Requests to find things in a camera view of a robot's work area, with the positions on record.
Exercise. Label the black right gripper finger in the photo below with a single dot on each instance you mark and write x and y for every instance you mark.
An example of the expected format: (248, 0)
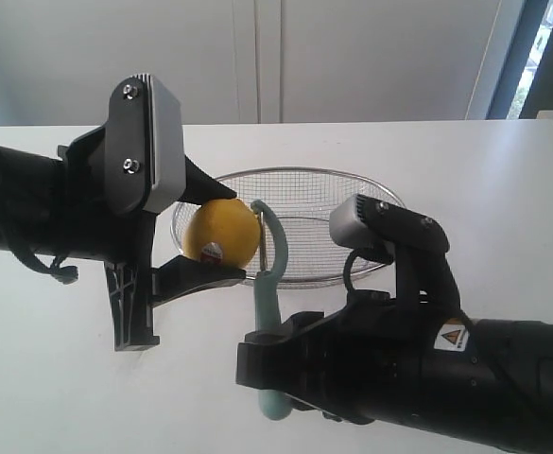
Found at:
(338, 407)

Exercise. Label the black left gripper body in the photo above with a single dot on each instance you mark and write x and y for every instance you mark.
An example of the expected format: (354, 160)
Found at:
(90, 230)

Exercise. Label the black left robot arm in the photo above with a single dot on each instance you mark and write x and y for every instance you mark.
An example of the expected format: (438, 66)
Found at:
(52, 209)

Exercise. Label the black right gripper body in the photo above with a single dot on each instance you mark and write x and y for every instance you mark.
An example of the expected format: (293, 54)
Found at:
(403, 367)

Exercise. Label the white cabinet doors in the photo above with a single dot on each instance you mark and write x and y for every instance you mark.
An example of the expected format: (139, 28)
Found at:
(255, 61)

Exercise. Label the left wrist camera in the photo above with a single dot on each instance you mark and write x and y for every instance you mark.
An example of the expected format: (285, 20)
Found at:
(144, 162)

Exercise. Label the teal handled peeler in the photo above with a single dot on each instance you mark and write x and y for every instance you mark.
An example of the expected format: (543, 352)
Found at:
(267, 315)

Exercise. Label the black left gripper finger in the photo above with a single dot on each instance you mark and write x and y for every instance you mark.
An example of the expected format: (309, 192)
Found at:
(182, 276)
(200, 187)

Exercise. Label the window with dark frame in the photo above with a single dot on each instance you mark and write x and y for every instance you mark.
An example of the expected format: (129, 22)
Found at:
(540, 93)

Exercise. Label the oval metal mesh basket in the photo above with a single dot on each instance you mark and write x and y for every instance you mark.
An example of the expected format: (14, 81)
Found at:
(303, 198)

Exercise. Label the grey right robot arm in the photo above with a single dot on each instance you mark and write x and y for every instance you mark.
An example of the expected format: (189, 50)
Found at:
(484, 381)

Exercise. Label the yellow lemon with sticker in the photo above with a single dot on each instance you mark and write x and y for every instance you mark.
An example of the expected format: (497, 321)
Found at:
(224, 232)

